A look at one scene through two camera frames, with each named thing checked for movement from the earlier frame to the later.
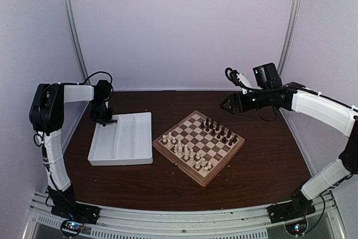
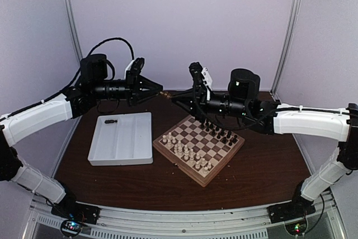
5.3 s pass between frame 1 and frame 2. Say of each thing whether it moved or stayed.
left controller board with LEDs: stayed
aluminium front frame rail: stayed
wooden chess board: stayed
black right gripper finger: moved
